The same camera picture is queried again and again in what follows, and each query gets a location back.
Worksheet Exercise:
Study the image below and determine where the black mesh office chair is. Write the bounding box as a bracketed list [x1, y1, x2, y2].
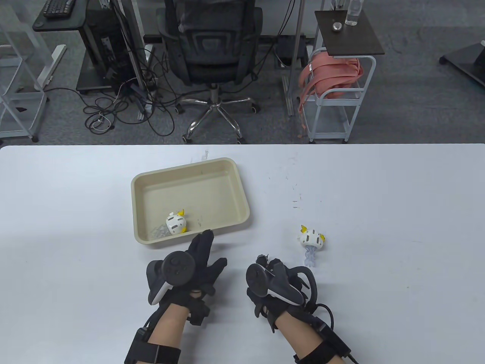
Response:
[157, 0, 264, 144]

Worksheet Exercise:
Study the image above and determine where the white metal rack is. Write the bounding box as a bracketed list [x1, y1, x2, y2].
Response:
[0, 23, 50, 143]

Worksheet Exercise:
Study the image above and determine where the black left hand controller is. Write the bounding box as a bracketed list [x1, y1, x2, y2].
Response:
[146, 251, 196, 306]

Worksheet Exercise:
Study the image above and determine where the person's right hand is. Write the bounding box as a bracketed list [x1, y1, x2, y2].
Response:
[246, 265, 317, 333]

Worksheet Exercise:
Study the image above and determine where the person's right forearm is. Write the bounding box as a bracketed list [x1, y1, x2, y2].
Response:
[275, 313, 327, 358]

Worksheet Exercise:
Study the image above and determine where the tangle of black floor cables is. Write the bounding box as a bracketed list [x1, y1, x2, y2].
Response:
[49, 45, 178, 138]

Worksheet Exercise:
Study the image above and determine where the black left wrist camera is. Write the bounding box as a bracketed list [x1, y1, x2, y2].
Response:
[188, 296, 211, 326]

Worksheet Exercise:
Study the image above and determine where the white coiled cable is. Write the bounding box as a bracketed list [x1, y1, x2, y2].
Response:
[92, 113, 115, 132]

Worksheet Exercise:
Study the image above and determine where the black box under desk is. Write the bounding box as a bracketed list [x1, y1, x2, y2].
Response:
[277, 36, 308, 69]

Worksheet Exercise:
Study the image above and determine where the beige plastic tray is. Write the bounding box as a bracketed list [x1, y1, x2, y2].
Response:
[131, 157, 251, 245]

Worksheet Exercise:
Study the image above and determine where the black right forearm band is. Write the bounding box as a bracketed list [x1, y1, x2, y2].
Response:
[294, 322, 359, 364]

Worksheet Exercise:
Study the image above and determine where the person's left forearm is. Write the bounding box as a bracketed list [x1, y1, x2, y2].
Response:
[146, 303, 190, 351]

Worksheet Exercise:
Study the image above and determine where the black stand base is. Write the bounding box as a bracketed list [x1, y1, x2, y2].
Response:
[440, 40, 485, 90]

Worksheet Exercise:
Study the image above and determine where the black computer tower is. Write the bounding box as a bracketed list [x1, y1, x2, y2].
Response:
[84, 0, 131, 95]

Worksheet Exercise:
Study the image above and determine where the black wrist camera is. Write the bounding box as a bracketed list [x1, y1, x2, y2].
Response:
[256, 254, 283, 272]
[188, 296, 211, 326]

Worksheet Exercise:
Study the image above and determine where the black armband cable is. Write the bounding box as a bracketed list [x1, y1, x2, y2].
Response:
[303, 303, 335, 331]

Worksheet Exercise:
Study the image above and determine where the black computer desk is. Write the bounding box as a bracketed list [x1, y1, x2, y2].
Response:
[32, 0, 88, 32]

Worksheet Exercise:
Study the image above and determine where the black left forearm band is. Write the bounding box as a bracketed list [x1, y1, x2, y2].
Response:
[124, 328, 181, 364]

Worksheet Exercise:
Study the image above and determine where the person's left hand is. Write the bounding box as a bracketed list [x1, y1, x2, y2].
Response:
[161, 229, 228, 309]

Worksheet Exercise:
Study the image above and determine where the dark brown side tabletop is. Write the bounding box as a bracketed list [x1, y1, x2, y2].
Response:
[314, 9, 385, 57]

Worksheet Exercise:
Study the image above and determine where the white desk foot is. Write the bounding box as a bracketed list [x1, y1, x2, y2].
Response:
[36, 45, 67, 91]

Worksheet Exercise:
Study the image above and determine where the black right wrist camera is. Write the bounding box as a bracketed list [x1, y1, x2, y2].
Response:
[256, 254, 283, 272]

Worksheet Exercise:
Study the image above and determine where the white jellyfish mechanical toy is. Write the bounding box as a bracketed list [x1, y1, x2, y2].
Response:
[297, 224, 326, 268]
[153, 209, 189, 240]

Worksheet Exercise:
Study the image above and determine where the aluminium frame post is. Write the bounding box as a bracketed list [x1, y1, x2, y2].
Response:
[110, 0, 147, 120]
[282, 0, 306, 116]

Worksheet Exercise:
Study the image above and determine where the white wheeled cart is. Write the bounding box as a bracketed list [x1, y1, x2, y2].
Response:
[303, 47, 377, 144]

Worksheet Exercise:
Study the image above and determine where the pink backpack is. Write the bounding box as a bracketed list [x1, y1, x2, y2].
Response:
[297, 51, 364, 138]

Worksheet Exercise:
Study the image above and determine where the black keyboard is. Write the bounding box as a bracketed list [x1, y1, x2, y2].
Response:
[42, 0, 76, 18]

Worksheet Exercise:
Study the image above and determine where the clear water bottle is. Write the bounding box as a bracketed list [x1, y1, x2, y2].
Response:
[345, 0, 364, 26]

